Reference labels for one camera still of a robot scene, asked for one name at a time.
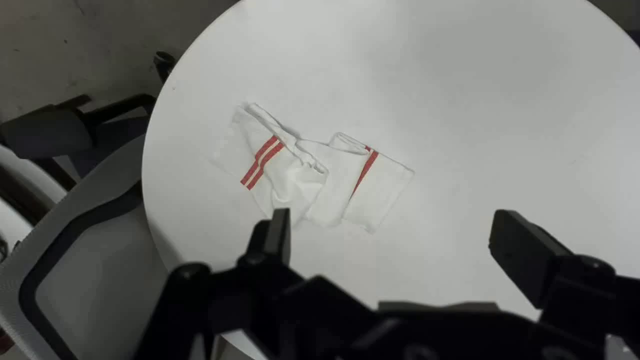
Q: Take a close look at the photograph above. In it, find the white cloth with red stripes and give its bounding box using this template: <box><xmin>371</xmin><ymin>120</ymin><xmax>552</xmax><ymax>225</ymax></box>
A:
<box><xmin>211</xmin><ymin>102</ymin><xmax>413</xmax><ymax>231</ymax></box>

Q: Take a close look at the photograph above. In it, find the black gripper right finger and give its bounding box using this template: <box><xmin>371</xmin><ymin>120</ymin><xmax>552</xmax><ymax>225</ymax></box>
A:
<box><xmin>487</xmin><ymin>211</ymin><xmax>614</xmax><ymax>308</ymax></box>

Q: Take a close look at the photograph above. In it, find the grey mesh office chair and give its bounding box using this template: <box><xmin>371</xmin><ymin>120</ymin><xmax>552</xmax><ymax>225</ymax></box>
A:
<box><xmin>0</xmin><ymin>93</ymin><xmax>166</xmax><ymax>360</ymax></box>

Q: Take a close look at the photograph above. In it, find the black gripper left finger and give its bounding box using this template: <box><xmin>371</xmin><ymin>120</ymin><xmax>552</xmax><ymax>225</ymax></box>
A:
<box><xmin>239</xmin><ymin>208</ymin><xmax>292</xmax><ymax>267</ymax></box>

